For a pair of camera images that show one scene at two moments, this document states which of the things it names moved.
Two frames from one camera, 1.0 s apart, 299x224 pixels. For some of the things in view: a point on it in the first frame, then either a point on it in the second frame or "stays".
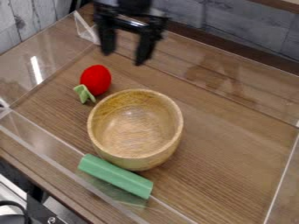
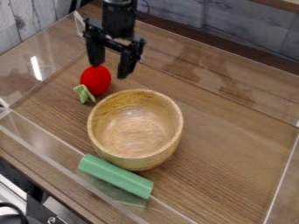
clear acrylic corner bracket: (85, 31) stays
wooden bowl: (135, 127) stays
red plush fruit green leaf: (96, 81) stays
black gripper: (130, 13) to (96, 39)
